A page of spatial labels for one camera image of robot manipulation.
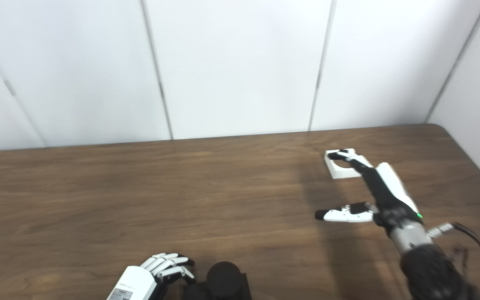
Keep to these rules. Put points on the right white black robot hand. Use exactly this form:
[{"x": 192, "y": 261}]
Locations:
[{"x": 390, "y": 191}]

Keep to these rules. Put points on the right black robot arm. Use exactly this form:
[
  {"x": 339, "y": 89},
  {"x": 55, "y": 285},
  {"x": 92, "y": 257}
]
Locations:
[{"x": 431, "y": 271}]

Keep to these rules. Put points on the white square piece with hole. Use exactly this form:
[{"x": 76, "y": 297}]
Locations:
[{"x": 342, "y": 173}]

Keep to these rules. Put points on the black peg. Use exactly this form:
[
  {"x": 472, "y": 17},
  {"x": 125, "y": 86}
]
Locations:
[{"x": 223, "y": 279}]

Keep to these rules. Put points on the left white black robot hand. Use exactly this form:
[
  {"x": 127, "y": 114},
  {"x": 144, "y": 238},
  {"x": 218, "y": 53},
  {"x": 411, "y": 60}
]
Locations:
[{"x": 133, "y": 283}]

